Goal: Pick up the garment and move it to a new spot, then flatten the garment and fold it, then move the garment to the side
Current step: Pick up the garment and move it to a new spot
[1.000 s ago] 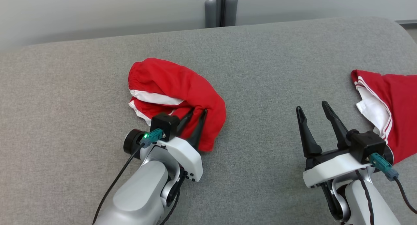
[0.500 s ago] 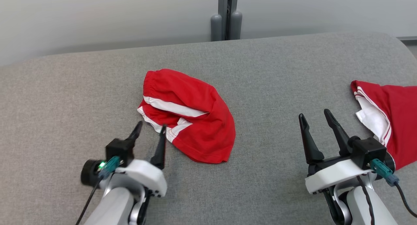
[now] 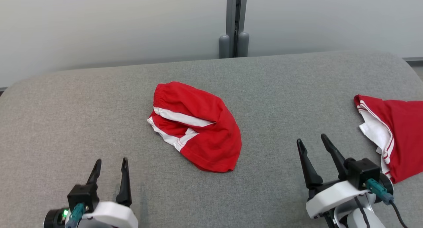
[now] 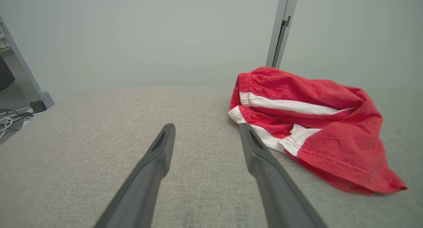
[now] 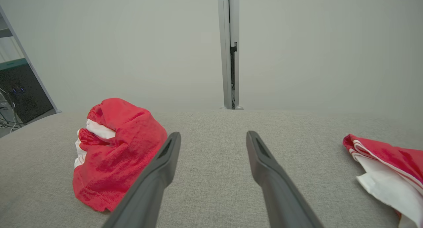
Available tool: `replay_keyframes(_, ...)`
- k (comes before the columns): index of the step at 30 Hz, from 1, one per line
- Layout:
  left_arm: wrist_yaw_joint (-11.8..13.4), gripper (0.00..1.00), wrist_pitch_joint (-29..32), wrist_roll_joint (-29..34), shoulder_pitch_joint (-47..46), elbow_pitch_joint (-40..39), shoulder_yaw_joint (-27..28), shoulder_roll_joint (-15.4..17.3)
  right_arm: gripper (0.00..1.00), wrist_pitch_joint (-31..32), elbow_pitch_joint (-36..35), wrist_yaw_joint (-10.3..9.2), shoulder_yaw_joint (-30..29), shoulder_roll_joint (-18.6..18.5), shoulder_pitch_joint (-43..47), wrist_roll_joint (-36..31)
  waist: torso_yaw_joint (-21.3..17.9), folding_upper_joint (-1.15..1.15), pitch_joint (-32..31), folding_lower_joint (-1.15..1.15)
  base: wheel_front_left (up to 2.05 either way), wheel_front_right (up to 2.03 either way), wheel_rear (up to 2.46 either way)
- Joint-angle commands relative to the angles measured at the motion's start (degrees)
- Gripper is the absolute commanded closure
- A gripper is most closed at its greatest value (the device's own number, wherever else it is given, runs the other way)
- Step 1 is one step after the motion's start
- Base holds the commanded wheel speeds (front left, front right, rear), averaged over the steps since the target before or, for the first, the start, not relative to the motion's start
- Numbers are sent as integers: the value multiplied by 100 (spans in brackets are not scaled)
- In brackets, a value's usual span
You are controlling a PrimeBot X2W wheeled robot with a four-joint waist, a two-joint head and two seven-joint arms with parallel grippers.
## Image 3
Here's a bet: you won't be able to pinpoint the cable with green plug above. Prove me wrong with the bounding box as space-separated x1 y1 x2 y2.
365 178 409 228
65 203 86 228

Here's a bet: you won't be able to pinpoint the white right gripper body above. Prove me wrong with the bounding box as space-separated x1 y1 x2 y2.
305 181 377 219

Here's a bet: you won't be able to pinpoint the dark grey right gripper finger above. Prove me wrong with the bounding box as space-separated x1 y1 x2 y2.
296 138 324 190
320 133 348 181

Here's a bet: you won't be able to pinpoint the left cable with green plug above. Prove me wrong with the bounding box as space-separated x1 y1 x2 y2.
65 203 86 228

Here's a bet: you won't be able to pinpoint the grey partition post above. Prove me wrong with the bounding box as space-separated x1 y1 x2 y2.
218 0 250 59

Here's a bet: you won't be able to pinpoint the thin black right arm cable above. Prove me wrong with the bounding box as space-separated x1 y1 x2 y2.
354 196 372 228

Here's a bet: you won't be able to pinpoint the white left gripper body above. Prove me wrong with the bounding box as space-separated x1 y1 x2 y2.
65 201 139 228

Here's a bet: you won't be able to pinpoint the red shorts with white stripes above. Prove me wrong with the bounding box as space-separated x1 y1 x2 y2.
147 81 243 173

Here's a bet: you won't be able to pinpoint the right cable with green plug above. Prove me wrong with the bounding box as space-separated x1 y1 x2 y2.
365 178 409 228

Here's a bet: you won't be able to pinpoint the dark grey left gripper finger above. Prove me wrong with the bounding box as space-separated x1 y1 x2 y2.
86 159 102 186
115 157 133 208

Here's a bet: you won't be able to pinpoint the red jersey with white sleeves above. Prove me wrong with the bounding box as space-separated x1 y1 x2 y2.
354 94 423 184

